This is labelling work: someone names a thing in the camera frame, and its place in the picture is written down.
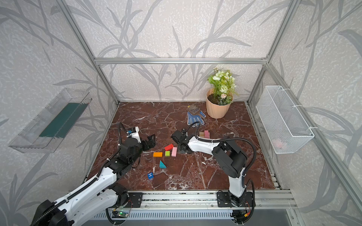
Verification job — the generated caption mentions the orange wood block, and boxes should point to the orange wood block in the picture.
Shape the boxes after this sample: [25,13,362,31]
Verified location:
[153,152,163,157]

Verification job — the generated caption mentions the red wood block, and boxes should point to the red wood block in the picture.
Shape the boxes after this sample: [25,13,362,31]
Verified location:
[165,144,174,151]

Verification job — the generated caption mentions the pink block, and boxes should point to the pink block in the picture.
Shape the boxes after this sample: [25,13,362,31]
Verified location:
[204,131,210,139]
[171,147,177,157]

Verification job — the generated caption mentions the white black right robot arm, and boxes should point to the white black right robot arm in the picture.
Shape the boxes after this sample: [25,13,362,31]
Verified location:
[173,135,256,207]

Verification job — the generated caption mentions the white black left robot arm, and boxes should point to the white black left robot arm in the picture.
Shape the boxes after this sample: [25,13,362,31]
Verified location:
[31,133,156,226]

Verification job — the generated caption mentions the pink block beside green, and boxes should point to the pink block beside green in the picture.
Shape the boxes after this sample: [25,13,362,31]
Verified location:
[171,147,177,157]

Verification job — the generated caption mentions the teal triangle wood block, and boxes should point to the teal triangle wood block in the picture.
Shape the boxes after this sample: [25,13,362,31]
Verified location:
[159,161,167,169]

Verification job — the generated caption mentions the blue dotted work glove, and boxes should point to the blue dotted work glove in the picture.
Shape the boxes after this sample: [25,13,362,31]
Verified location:
[187,111,206,127]

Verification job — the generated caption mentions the blue letter cube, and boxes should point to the blue letter cube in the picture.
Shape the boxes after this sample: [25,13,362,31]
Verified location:
[148,172,154,180]

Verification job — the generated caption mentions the brown plastic slotted scoop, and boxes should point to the brown plastic slotted scoop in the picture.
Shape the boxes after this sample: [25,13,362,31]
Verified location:
[187,105,201,115]

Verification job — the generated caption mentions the peach ribbed flower pot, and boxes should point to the peach ribbed flower pot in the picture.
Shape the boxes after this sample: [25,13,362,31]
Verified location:
[206,88,231,119]

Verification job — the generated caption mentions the green circuit board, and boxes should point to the green circuit board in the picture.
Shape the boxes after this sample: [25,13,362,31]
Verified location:
[112,210,129,218]

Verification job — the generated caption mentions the green white artificial flowers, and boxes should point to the green white artificial flowers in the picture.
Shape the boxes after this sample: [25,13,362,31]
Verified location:
[207,67,236,105]

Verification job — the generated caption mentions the pink object in basket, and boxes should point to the pink object in basket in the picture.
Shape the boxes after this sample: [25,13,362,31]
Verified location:
[272,138,287,150]

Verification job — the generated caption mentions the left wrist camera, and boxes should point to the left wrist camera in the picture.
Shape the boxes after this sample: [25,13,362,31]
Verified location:
[126,127,141,144]

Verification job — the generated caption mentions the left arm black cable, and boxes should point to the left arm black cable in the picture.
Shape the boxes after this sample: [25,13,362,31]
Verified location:
[29,122,129,226]

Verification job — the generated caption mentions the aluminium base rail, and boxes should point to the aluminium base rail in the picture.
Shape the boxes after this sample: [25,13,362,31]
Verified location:
[56,190,298,211]

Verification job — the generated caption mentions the clear plastic wall tray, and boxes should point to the clear plastic wall tray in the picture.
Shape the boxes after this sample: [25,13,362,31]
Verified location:
[8,88,92,153]

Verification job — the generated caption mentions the white wire mesh basket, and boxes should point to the white wire mesh basket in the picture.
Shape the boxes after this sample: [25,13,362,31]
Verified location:
[256,86,314,154]

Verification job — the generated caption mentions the aluminium cage frame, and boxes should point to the aluminium cage frame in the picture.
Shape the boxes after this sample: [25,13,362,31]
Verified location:
[56,1,362,209]

